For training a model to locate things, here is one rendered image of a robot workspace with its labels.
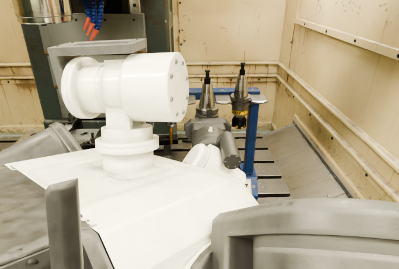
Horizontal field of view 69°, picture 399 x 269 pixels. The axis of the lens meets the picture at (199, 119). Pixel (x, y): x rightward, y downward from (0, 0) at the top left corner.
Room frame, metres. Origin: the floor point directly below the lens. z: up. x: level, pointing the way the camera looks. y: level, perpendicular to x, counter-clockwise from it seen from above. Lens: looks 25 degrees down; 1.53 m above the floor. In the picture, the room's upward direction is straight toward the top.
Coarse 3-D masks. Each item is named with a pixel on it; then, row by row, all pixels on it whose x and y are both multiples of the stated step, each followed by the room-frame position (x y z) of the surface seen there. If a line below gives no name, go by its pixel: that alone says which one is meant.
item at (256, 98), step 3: (252, 96) 0.85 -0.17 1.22; (255, 96) 0.85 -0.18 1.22; (258, 96) 0.85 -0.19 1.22; (261, 96) 0.85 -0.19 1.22; (264, 96) 0.85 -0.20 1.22; (252, 99) 0.83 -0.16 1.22; (255, 99) 0.83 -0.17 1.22; (258, 99) 0.83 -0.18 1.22; (261, 99) 0.83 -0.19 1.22; (264, 99) 0.83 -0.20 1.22; (252, 102) 0.81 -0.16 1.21; (255, 102) 0.81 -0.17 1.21; (258, 102) 0.81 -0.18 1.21; (261, 102) 0.81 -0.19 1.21; (264, 102) 0.81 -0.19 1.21; (267, 102) 0.81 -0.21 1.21
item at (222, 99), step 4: (216, 96) 0.85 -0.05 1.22; (220, 96) 0.85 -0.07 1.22; (224, 96) 0.85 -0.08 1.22; (228, 96) 0.85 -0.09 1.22; (216, 100) 0.82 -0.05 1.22; (220, 100) 0.82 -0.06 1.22; (224, 100) 0.82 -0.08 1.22; (228, 100) 0.82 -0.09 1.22; (220, 104) 0.80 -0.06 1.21; (224, 104) 0.80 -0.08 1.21
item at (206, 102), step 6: (204, 84) 0.72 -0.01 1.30; (210, 84) 0.73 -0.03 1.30; (204, 90) 0.72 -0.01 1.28; (210, 90) 0.72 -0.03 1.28; (204, 96) 0.72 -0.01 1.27; (210, 96) 0.72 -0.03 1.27; (204, 102) 0.72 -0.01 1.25; (210, 102) 0.72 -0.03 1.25; (204, 108) 0.71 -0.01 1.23; (210, 108) 0.71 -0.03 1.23
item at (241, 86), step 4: (240, 76) 0.82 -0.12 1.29; (244, 76) 0.82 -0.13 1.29; (236, 80) 0.84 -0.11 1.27; (240, 80) 0.82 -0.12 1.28; (244, 80) 0.82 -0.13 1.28; (236, 84) 0.83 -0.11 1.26; (240, 84) 0.82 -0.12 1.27; (244, 84) 0.82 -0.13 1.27; (236, 88) 0.83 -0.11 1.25; (240, 88) 0.82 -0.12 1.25; (244, 88) 0.82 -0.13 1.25; (236, 92) 0.82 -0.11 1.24; (240, 92) 0.82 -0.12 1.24; (244, 92) 0.82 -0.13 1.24; (236, 96) 0.82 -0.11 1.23; (240, 96) 0.82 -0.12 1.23; (244, 96) 0.82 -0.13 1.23
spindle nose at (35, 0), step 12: (12, 0) 0.89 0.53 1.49; (24, 0) 0.87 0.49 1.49; (36, 0) 0.87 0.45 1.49; (48, 0) 0.88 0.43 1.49; (60, 0) 0.91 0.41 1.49; (24, 12) 0.87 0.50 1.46; (36, 12) 0.87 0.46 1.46; (48, 12) 0.88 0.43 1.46; (60, 12) 0.90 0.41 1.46; (72, 12) 0.96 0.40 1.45
